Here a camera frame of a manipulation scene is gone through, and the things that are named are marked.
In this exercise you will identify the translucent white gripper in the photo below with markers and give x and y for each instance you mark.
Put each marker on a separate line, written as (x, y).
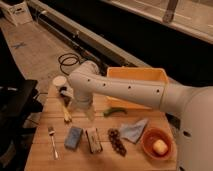
(87, 108)

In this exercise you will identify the blue sponge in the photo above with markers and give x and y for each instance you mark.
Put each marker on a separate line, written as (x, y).
(73, 138)

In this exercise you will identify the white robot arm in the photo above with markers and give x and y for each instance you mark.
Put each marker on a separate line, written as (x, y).
(192, 105)

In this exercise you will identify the white paper cup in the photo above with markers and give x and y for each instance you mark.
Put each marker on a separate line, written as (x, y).
(60, 82)

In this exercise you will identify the green chili pepper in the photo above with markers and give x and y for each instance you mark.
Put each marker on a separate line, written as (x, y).
(109, 111)

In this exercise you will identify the brown whiteboard eraser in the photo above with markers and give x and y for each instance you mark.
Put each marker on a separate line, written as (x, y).
(93, 140)

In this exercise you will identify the silver fork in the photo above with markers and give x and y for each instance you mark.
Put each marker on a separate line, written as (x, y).
(51, 133)

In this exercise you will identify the purple grape bunch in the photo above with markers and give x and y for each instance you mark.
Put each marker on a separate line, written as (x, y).
(117, 145)

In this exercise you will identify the yellow plastic bin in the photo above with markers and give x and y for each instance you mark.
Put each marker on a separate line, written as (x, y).
(135, 73)

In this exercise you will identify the grey blue cloth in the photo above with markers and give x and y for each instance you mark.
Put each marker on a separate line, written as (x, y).
(133, 132)

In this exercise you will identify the black chair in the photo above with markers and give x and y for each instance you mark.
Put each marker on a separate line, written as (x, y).
(20, 105)

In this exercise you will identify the orange bowl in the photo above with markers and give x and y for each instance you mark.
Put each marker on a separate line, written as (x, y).
(149, 137)

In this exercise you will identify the yellow lemon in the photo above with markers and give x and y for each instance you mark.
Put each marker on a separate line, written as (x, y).
(160, 147)

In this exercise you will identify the white cardboard box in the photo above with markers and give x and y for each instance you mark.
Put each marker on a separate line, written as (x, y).
(17, 14)

